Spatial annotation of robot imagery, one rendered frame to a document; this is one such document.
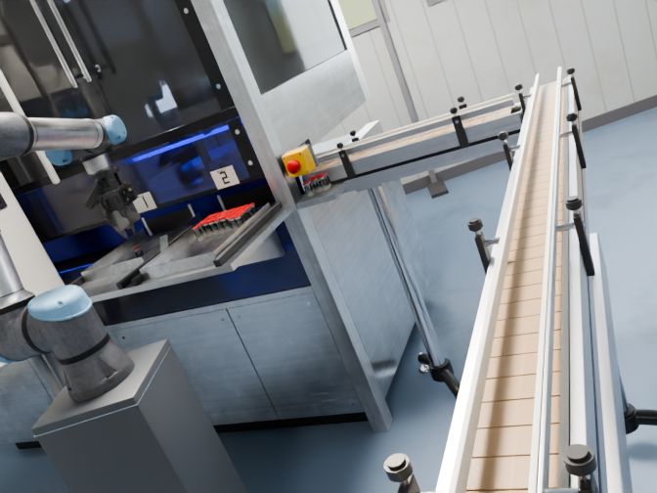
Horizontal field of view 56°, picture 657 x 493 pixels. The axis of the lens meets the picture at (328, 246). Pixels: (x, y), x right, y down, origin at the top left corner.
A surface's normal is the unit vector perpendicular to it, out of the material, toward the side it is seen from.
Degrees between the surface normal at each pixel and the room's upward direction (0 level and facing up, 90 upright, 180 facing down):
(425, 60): 90
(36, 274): 90
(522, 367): 0
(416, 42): 90
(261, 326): 90
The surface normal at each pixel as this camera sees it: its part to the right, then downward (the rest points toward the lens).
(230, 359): -0.33, 0.43
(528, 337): -0.36, -0.88
